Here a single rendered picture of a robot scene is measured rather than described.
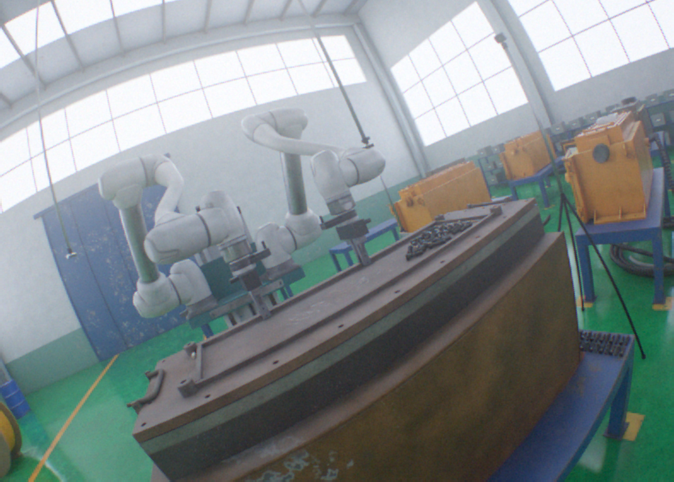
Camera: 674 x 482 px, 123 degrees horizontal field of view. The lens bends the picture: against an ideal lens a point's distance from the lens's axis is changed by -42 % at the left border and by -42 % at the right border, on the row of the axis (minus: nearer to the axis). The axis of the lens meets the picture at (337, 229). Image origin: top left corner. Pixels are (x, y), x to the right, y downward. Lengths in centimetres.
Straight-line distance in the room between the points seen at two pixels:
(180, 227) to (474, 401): 86
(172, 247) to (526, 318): 97
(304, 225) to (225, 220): 82
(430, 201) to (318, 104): 827
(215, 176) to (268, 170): 173
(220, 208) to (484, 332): 76
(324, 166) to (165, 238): 52
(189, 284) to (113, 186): 62
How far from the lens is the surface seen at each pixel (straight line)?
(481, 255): 87
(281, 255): 160
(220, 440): 67
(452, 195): 443
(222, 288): 175
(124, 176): 129
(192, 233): 84
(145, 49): 1182
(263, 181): 1014
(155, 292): 152
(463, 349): 75
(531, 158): 655
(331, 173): 98
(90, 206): 1033
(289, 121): 146
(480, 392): 85
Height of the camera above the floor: 161
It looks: 5 degrees down
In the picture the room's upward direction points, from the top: 23 degrees counter-clockwise
